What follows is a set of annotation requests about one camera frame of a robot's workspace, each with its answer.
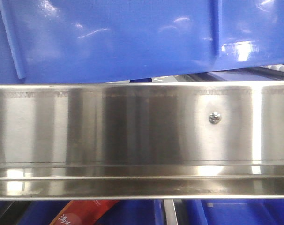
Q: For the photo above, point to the blue plastic bin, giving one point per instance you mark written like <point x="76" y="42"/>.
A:
<point x="98" y="41"/>

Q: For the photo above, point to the lower blue bin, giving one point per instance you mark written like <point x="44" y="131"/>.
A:
<point x="172" y="212"/>

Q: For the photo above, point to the white conveyor rollers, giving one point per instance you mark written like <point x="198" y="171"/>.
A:
<point x="276" y="67"/>

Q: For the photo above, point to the red printed package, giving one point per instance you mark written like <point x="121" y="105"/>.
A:
<point x="83" y="212"/>

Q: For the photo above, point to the stainless steel rail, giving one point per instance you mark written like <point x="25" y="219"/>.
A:
<point x="142" y="140"/>

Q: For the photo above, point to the left rail screw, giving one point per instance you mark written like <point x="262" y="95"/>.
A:
<point x="215" y="117"/>

